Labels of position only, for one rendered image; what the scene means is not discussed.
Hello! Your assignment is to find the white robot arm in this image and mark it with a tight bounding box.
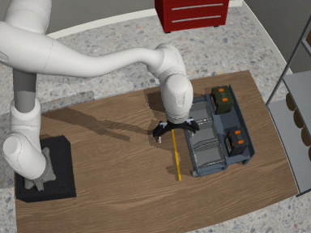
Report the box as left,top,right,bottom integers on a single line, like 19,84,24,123
0,0,194,192

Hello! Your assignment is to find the grey open bin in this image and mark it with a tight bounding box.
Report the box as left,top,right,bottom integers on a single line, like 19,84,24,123
193,141,225,170
187,121,219,150
187,101,213,124

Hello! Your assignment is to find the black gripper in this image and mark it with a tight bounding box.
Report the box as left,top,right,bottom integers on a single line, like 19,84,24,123
152,117,199,143

